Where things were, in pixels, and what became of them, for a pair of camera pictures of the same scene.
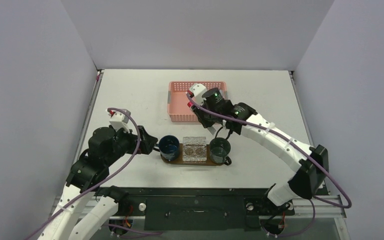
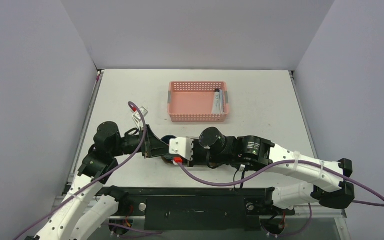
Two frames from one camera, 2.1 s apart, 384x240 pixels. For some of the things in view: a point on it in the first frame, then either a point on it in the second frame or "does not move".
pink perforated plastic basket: x=178 y=110 does not move
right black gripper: x=203 y=119 → x=195 y=157
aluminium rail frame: x=302 y=209 does not move
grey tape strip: x=169 y=97 does not move
